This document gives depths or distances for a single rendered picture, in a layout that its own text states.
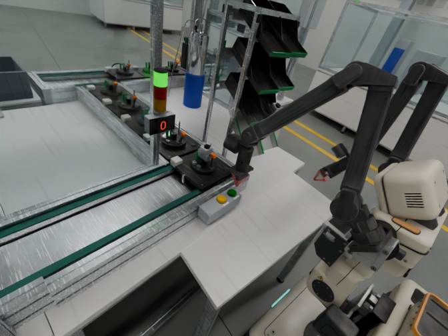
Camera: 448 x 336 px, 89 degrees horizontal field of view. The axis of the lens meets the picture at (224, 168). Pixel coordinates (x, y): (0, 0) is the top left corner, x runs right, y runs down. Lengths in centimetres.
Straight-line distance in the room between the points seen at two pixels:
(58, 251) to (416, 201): 112
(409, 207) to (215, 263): 67
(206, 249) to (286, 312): 81
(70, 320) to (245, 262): 59
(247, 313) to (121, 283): 113
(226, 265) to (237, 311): 91
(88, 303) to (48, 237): 26
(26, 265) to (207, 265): 57
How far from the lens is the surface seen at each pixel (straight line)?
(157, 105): 94
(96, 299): 90
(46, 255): 96
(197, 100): 199
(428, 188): 87
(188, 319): 177
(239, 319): 183
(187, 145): 130
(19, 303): 85
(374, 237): 81
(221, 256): 97
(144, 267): 93
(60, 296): 88
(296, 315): 166
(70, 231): 99
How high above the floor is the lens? 168
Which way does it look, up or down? 37 degrees down
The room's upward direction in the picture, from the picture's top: 14 degrees clockwise
